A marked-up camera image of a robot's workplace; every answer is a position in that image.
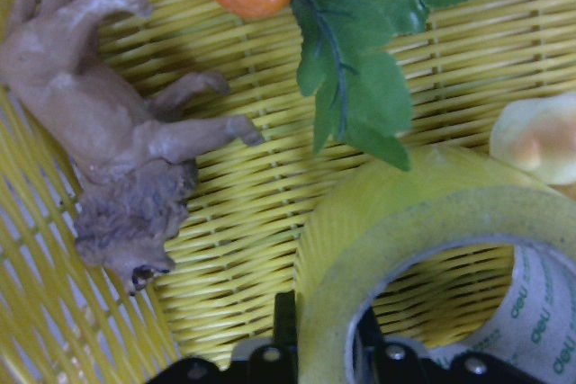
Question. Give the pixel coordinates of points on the brown lion figurine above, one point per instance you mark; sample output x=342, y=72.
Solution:
x=136, y=159

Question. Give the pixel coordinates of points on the toy carrot with leaves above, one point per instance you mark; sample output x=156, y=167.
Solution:
x=361, y=96

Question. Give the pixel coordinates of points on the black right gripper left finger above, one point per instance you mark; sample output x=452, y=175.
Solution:
x=262, y=359

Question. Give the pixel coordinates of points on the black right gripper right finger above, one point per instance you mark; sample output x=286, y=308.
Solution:
x=376, y=358

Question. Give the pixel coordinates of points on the yellow tape roll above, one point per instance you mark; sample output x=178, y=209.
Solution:
x=459, y=253

